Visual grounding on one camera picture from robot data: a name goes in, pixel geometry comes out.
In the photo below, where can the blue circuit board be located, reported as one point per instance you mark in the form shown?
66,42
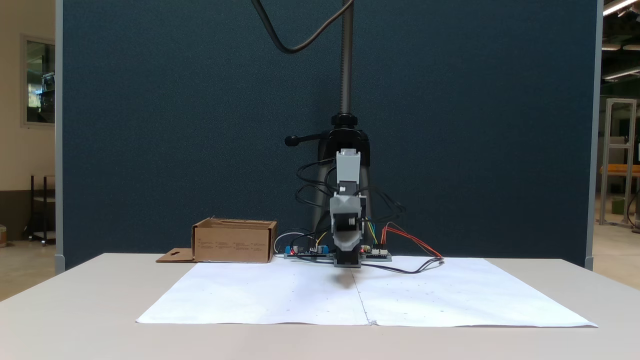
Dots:
320,250

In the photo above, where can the black camera tripod stand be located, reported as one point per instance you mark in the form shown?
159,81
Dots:
346,75

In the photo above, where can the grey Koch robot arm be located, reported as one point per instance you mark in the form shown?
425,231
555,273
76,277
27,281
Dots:
347,165

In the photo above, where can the dark blue partition panel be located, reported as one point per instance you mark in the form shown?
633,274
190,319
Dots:
175,125

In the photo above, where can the white paper sheet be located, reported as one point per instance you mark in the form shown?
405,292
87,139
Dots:
465,295
235,295

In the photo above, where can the grey metal frame rack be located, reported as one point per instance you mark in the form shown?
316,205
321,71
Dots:
632,150

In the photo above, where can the black shelf stand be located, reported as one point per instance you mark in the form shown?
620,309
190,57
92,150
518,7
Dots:
32,210

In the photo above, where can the framed wall window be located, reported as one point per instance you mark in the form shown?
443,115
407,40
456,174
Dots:
40,80

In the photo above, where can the grey ribbed tapered gripper finger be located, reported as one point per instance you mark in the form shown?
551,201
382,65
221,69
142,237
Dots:
348,242

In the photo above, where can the brown cardboard box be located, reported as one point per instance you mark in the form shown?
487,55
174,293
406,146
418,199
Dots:
232,242

